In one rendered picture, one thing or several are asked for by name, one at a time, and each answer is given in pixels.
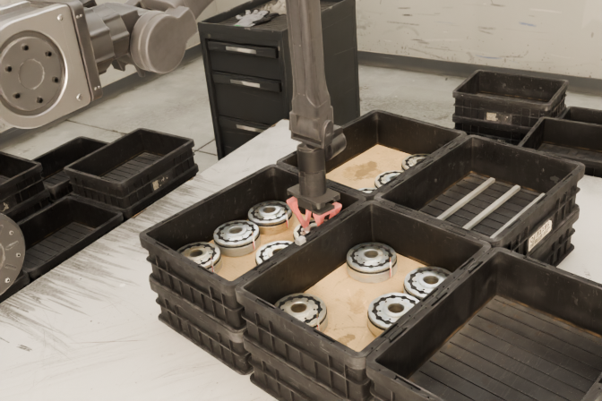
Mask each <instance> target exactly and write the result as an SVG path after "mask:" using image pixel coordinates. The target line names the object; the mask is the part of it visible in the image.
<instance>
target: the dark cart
mask: <svg viewBox="0 0 602 401"><path fill-rule="evenodd" d="M270 1H275V2H276V3H277V2H278V0H250V1H248V2H245V3H243V4H240V5H238V6H235V7H233V8H231V9H228V10H226V11H224V12H222V13H218V14H216V15H213V16H211V17H209V18H207V19H205V20H202V21H198V22H197V25H198V31H199V36H200V42H201V49H202V60H203V65H204V71H205V78H206V83H207V90H208V95H209V101H210V108H211V119H212V125H213V131H214V137H215V142H216V149H217V155H218V160H221V159H222V158H224V157H225V156H226V155H228V154H229V153H231V152H233V151H234V150H236V149H238V148H239V147H241V146H242V145H244V144H245V143H247V142H248V141H250V140H251V139H252V138H254V137H256V136H257V135H259V134H260V133H262V132H264V131H265V130H267V129H268V128H270V127H271V126H273V125H274V124H276V123H277V122H279V121H280V120H282V119H288V120H289V117H290V115H289V112H290V111H292V98H293V74H292V65H291V56H290V47H289V38H288V22H287V14H286V13H285V14H280V15H278V16H272V17H271V20H270V21H266V22H262V23H258V24H255V25H253V26H251V27H243V26H235V24H236V23H238V20H237V18H236V17H237V16H238V15H239V14H242V17H243V16H245V15H246V13H244V10H249V11H250V12H251V14H252V13H253V12H254V10H257V11H258V12H260V9H261V8H262V7H263V6H264V7H265V5H266V4H269V3H270ZM320 11H321V24H322V50H323V62H324V75H325V82H326V87H327V90H328V92H329V94H330V101H331V106H332V108H333V124H335V125H338V126H342V125H344V124H347V123H349V122H351V121H353V120H355V119H357V118H359V117H360V97H359V78H358V57H357V18H356V0H320Z"/></svg>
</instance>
